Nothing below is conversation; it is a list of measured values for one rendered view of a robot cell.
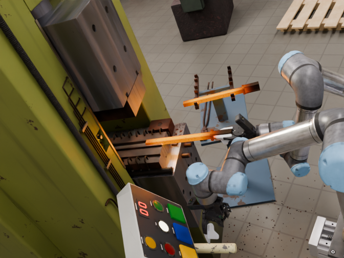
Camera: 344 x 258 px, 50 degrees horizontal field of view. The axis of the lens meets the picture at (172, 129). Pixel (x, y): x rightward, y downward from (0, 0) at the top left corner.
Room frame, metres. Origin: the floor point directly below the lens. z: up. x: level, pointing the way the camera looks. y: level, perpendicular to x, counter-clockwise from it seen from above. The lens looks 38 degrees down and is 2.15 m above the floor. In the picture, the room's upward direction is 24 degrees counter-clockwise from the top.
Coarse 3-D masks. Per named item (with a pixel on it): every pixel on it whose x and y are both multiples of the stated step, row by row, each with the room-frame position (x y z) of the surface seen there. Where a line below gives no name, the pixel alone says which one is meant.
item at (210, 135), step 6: (210, 132) 1.31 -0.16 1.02; (216, 132) 1.29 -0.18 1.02; (222, 132) 1.28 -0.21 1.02; (228, 132) 1.26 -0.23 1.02; (156, 138) 1.45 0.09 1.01; (162, 138) 1.42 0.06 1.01; (168, 138) 1.40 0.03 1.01; (174, 138) 1.39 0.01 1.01; (180, 138) 1.37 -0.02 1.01; (186, 138) 1.35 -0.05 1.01; (192, 138) 1.33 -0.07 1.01; (198, 138) 1.32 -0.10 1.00; (204, 138) 1.31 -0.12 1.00; (210, 138) 1.29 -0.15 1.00
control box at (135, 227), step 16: (128, 192) 0.98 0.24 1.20; (144, 192) 1.00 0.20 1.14; (128, 208) 0.91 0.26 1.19; (144, 208) 0.91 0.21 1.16; (128, 224) 0.85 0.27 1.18; (144, 224) 0.83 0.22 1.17; (128, 240) 0.79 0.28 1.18; (144, 240) 0.76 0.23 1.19; (160, 240) 0.78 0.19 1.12; (176, 240) 0.81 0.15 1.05; (192, 240) 0.84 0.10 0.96; (128, 256) 0.74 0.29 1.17; (144, 256) 0.69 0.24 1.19; (160, 256) 0.71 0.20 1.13; (176, 256) 0.73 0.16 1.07
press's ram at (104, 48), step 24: (72, 0) 1.48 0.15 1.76; (96, 0) 1.42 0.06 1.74; (48, 24) 1.32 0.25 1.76; (72, 24) 1.27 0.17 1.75; (96, 24) 1.35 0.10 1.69; (120, 24) 1.51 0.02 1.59; (72, 48) 1.30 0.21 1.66; (96, 48) 1.29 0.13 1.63; (120, 48) 1.43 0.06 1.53; (72, 72) 1.32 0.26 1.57; (96, 72) 1.28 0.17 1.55; (120, 72) 1.35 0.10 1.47; (96, 96) 1.30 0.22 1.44; (120, 96) 1.28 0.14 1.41
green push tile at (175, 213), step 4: (168, 204) 0.98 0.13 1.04; (168, 208) 0.97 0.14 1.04; (172, 208) 0.97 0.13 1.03; (176, 208) 0.98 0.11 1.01; (180, 208) 0.99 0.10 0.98; (172, 212) 0.94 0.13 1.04; (176, 212) 0.95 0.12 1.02; (180, 212) 0.96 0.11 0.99; (172, 216) 0.92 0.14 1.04; (176, 216) 0.93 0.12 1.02; (180, 216) 0.94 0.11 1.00; (176, 220) 0.92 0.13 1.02; (180, 220) 0.92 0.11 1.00; (184, 220) 0.93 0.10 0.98
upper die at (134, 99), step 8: (136, 80) 1.44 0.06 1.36; (136, 88) 1.41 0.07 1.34; (144, 88) 1.47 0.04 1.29; (128, 96) 1.33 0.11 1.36; (136, 96) 1.38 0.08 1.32; (128, 104) 1.31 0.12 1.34; (136, 104) 1.35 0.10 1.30; (96, 112) 1.38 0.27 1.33; (104, 112) 1.37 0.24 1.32; (112, 112) 1.35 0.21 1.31; (120, 112) 1.33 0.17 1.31; (128, 112) 1.32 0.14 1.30; (136, 112) 1.33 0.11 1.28; (104, 120) 1.38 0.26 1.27
